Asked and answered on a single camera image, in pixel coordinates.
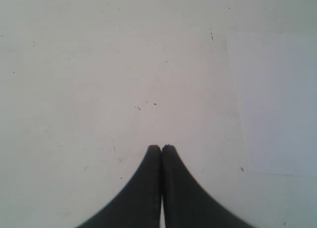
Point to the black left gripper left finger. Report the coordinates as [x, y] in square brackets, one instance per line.
[138, 204]

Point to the white paper sheet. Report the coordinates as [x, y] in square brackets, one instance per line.
[275, 78]

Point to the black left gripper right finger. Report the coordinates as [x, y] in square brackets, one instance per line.
[186, 204]

